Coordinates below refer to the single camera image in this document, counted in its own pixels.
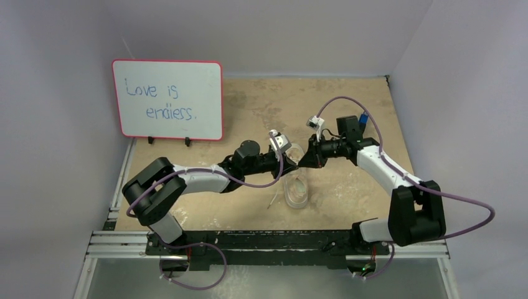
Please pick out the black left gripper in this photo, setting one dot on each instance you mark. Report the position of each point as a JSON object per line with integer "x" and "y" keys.
{"x": 287, "y": 166}

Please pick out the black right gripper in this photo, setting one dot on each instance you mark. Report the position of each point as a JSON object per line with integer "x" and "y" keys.
{"x": 315, "y": 151}

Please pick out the white shoelace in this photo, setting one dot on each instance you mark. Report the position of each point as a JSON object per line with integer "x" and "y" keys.
{"x": 280, "y": 194}

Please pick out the beige canvas sneaker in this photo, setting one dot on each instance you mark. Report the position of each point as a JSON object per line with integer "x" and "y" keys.
{"x": 295, "y": 153}

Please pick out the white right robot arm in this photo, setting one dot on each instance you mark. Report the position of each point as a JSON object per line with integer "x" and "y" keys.
{"x": 416, "y": 211}

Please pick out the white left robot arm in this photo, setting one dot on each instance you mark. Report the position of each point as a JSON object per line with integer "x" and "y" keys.
{"x": 153, "y": 191}

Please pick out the blue connector plug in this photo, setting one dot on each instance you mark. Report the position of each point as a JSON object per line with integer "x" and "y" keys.
{"x": 363, "y": 118}

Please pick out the red framed whiteboard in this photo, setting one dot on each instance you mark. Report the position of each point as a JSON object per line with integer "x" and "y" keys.
{"x": 173, "y": 99}

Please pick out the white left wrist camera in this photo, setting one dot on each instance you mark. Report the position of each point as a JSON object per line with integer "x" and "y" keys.
{"x": 279, "y": 142}

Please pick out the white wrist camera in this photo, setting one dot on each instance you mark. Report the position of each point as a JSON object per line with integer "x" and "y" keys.
{"x": 279, "y": 142}
{"x": 315, "y": 123}

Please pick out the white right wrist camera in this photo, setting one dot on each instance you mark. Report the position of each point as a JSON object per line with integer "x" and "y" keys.
{"x": 315, "y": 123}

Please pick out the silver aluminium frame rails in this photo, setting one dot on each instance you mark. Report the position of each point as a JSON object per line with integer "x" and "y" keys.
{"x": 117, "y": 266}

